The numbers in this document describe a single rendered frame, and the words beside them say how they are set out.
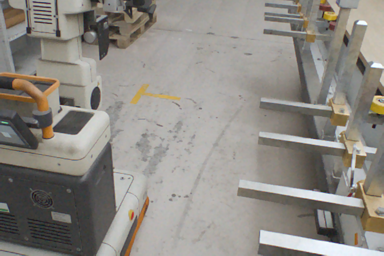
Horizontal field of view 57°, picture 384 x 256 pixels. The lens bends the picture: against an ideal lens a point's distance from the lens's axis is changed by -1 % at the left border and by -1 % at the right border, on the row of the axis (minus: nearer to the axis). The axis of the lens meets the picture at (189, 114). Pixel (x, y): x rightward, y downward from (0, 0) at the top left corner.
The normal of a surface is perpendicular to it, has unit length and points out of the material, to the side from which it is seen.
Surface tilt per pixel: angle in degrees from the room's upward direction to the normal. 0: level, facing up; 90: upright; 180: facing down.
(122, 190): 0
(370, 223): 90
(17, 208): 90
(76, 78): 82
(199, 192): 0
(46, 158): 90
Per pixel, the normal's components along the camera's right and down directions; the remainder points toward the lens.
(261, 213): 0.05, -0.86
